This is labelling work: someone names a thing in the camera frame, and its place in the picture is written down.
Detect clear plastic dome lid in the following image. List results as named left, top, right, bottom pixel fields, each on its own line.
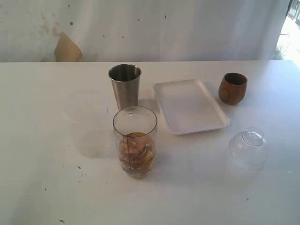
left=228, top=127, right=268, bottom=170

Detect stainless steel cup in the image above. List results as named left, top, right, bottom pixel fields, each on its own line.
left=108, top=64, right=142, bottom=110

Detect brown food pieces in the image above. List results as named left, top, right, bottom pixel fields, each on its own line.
left=118, top=132, right=156, bottom=176

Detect brown wooden cup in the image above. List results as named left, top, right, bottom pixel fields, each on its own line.
left=218, top=72, right=248, bottom=105

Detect white rectangular tray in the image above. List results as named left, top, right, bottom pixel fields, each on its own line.
left=153, top=80, right=230, bottom=135

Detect clear plastic shaker cup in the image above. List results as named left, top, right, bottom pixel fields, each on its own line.
left=112, top=106, right=158, bottom=179

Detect translucent plastic pot container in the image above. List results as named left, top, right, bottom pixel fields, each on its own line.
left=62, top=90, right=115, bottom=159

